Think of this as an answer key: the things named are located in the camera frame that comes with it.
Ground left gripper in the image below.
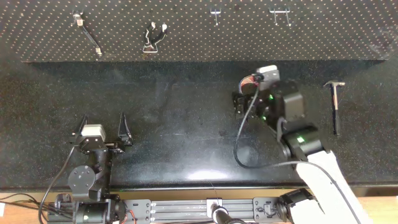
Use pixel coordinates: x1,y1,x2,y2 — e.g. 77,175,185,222
70,112,135,154

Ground black and white pliers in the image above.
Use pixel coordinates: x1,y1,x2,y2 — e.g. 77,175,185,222
142,22,169,60

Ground roll of blue tape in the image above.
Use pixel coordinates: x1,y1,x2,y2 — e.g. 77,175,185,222
238,74,261,96

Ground hammer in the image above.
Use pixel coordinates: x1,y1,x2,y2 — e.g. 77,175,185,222
323,80,346,136

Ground black pegboard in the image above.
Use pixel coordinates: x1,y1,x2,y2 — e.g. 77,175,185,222
0,0,398,62

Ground metal hook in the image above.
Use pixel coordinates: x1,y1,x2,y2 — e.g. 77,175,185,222
210,7,223,27
269,7,293,27
142,42,159,54
72,9,85,26

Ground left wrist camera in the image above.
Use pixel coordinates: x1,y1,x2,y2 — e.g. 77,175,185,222
80,124,107,139

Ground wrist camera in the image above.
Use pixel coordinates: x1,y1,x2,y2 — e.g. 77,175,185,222
256,64,280,83
80,124,107,139

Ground black floor cables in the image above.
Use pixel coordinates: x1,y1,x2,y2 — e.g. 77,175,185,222
0,192,47,215

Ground black cable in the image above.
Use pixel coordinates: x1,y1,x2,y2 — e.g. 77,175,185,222
37,145,76,224
233,73,363,224

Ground mounting rail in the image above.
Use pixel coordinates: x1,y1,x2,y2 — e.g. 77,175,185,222
46,192,292,224

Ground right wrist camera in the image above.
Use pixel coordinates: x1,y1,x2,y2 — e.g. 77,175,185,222
256,64,280,83

